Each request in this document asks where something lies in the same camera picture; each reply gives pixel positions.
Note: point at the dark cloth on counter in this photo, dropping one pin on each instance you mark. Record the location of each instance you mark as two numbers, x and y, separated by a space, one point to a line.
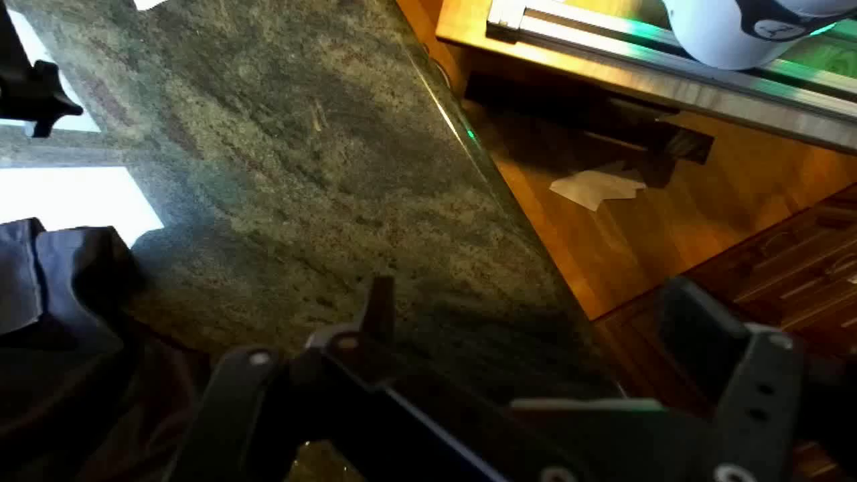
86 395

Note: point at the lower wooden cabinet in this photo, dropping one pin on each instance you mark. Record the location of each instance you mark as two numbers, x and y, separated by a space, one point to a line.
795 276

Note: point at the white paper note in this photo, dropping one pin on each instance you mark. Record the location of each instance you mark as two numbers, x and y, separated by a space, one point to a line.
593 189

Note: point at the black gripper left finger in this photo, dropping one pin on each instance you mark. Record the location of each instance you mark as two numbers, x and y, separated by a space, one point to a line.
360 347

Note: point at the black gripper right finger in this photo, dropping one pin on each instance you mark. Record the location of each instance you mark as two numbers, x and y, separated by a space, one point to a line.
751 374

